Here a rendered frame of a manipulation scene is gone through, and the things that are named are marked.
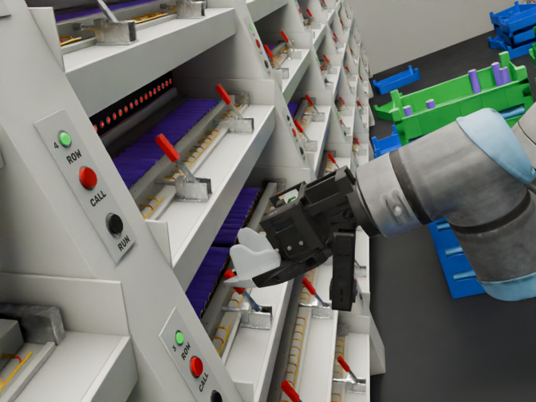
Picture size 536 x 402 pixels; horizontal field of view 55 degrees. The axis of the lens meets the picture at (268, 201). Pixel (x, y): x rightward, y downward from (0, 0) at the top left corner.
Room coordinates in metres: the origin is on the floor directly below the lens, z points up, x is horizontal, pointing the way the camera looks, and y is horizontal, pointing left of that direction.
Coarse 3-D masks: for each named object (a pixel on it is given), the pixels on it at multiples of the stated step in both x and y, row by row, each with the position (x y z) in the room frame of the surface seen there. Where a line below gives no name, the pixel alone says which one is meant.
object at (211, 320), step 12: (264, 192) 0.97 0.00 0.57; (276, 192) 0.99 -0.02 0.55; (264, 204) 0.92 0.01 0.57; (252, 216) 0.87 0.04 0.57; (252, 228) 0.83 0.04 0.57; (228, 264) 0.72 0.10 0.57; (228, 288) 0.66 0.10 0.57; (216, 300) 0.63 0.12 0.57; (228, 300) 0.65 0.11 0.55; (240, 300) 0.65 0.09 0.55; (216, 312) 0.60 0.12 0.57; (204, 324) 0.58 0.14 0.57; (216, 324) 0.59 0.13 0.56
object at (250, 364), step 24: (264, 168) 1.04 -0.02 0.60; (288, 168) 1.03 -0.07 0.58; (288, 192) 1.02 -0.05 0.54; (264, 288) 0.68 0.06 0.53; (288, 288) 0.70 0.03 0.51; (216, 336) 0.59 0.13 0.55; (240, 336) 0.58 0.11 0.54; (264, 336) 0.58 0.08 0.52; (240, 360) 0.54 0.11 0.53; (264, 360) 0.53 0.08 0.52; (240, 384) 0.45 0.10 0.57; (264, 384) 0.51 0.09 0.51
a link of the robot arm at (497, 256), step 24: (528, 192) 0.48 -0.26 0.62; (504, 216) 0.46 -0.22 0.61; (528, 216) 0.46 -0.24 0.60; (480, 240) 0.47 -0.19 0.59; (504, 240) 0.46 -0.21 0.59; (528, 240) 0.46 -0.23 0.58; (480, 264) 0.49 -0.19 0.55; (504, 264) 0.47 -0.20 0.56; (528, 264) 0.46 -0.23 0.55; (504, 288) 0.47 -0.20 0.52; (528, 288) 0.46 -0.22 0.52
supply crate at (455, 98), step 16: (512, 64) 1.21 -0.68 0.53; (464, 80) 1.29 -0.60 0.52; (480, 80) 1.28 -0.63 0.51; (512, 80) 1.24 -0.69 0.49; (528, 80) 1.07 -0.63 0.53; (416, 96) 1.33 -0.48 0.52; (432, 96) 1.32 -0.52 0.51; (448, 96) 1.31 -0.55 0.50; (464, 96) 1.29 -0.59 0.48; (480, 96) 1.10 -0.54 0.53; (496, 96) 1.09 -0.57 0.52; (512, 96) 1.08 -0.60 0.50; (528, 96) 1.07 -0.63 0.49; (400, 112) 1.34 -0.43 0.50; (416, 112) 1.33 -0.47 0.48; (432, 112) 1.14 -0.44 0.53; (448, 112) 1.13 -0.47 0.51; (464, 112) 1.12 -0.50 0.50; (400, 128) 1.17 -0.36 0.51; (416, 128) 1.16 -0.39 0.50; (432, 128) 1.15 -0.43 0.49
